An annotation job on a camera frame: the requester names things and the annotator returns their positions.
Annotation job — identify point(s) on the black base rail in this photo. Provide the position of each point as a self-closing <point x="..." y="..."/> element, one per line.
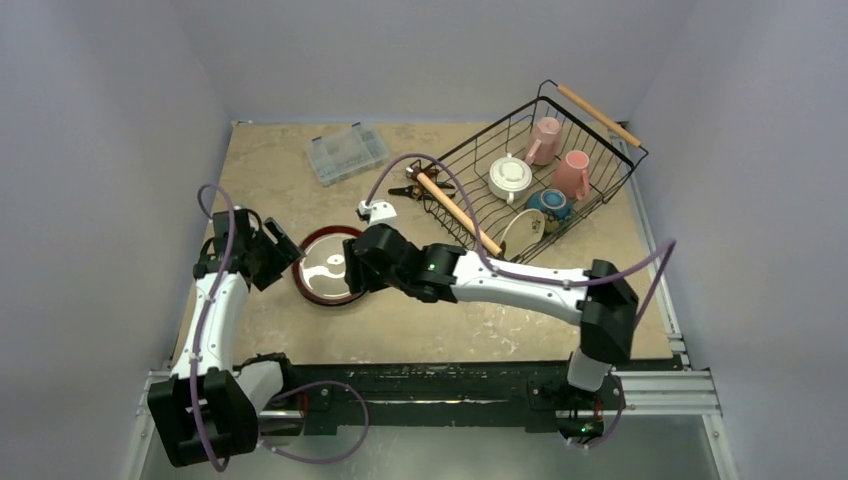
<point x="531" y="395"/>

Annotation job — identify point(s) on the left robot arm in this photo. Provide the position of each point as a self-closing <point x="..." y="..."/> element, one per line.
<point x="205" y="385"/>

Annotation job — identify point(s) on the beige round plate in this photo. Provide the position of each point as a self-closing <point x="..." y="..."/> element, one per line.
<point x="523" y="232"/>

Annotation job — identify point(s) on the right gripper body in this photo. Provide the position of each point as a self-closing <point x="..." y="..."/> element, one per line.
<point x="357" y="266"/>

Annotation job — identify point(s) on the light pink faceted mug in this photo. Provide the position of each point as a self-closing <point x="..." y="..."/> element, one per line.
<point x="543" y="142"/>

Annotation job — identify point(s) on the black wire dish rack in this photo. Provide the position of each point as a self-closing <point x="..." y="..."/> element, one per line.
<point x="614" y="153"/>

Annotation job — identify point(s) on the salmon pink mug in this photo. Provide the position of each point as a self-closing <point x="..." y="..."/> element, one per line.
<point x="571" y="177"/>

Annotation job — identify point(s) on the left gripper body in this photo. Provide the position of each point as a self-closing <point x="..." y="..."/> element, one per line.
<point x="256" y="244"/>

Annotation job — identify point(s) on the red black lacquer plate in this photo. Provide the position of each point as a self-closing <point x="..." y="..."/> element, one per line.
<point x="319" y="275"/>

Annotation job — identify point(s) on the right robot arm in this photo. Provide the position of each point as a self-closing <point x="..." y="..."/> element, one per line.
<point x="599" y="301"/>

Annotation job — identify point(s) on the clear plastic organizer box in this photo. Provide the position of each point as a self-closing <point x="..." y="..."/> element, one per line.
<point x="345" y="154"/>

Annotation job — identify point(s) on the brown bowl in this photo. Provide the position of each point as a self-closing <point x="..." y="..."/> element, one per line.
<point x="554" y="205"/>

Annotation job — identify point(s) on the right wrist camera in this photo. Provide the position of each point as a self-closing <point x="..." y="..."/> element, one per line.
<point x="376" y="212"/>

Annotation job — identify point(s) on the white two-handled soup cup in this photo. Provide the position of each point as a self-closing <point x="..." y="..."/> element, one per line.
<point x="509" y="178"/>

